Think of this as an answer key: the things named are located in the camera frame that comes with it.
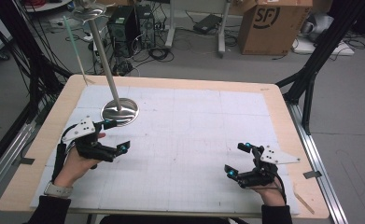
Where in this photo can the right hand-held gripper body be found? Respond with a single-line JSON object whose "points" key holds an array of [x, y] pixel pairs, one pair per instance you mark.
{"points": [[259, 175]]}

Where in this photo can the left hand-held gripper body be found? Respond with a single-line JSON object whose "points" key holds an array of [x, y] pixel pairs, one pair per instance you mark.
{"points": [[91, 146]]}

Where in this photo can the steel utensil stand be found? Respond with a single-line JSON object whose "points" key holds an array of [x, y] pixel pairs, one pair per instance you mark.
{"points": [[119, 114]]}

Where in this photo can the person's right hand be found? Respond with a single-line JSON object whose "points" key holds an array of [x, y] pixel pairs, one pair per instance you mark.
{"points": [[272, 195]]}

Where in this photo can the person's left hand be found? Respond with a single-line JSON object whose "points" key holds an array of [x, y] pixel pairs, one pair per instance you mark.
{"points": [[74, 171]]}

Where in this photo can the white grid mat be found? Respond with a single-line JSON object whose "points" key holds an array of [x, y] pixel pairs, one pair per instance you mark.
{"points": [[202, 124]]}

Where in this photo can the black tape piece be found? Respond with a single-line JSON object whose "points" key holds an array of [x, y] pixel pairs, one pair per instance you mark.
{"points": [[26, 161], [312, 174]]}

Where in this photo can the thin wooden stick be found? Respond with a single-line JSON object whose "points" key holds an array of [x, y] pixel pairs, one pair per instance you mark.
{"points": [[304, 202]]}

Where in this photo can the grey wristwatch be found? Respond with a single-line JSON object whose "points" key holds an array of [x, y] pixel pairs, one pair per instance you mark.
{"points": [[58, 190]]}

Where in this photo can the black power adapter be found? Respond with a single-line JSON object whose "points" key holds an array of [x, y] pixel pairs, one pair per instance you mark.
{"points": [[123, 67]]}

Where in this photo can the large black computer tower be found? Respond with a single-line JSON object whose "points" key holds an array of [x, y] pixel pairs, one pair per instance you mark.
{"points": [[122, 31]]}

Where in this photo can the slim black computer tower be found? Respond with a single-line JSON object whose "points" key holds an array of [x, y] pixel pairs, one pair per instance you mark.
{"points": [[146, 28]]}

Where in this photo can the white stand leg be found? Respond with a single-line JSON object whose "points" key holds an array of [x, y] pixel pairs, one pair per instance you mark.
{"points": [[222, 34], [170, 28]]}

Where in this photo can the white foam board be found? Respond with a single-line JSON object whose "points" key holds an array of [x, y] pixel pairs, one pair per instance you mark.
{"points": [[307, 48]]}

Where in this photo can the brown cardboard box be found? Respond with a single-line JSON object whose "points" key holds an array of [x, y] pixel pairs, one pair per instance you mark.
{"points": [[273, 28]]}

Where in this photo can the flat black device on floor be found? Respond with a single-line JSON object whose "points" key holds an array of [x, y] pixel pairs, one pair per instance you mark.
{"points": [[207, 23]]}

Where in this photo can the white round table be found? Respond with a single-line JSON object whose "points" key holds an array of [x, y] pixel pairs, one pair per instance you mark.
{"points": [[46, 5]]}

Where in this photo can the grey bag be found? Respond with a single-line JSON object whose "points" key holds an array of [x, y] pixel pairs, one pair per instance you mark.
{"points": [[318, 25]]}

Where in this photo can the aluminium rail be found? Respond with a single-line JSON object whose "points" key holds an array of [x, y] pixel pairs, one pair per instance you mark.
{"points": [[6, 155], [317, 161]]}

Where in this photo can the black frame post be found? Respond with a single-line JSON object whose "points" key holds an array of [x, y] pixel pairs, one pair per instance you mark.
{"points": [[320, 53]]}

